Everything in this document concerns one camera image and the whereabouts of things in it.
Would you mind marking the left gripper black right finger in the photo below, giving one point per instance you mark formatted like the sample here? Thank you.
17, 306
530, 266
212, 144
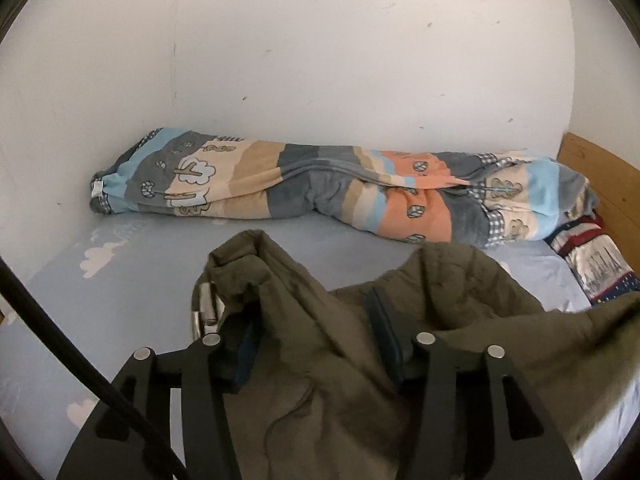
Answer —
472, 415

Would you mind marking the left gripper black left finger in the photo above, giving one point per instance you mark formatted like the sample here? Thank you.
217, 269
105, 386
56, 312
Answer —
163, 415

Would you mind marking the olive quilted puffer jacket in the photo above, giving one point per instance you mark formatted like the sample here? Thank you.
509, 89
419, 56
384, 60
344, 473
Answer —
320, 404

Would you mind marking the navy starry printed pillow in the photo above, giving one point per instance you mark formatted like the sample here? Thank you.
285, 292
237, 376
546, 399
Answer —
596, 262

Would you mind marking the colourful striped patterned quilt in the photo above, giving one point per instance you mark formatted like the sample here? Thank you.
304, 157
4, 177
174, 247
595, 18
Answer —
480, 199

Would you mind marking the wooden headboard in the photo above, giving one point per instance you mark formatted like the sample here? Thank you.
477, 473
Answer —
616, 184

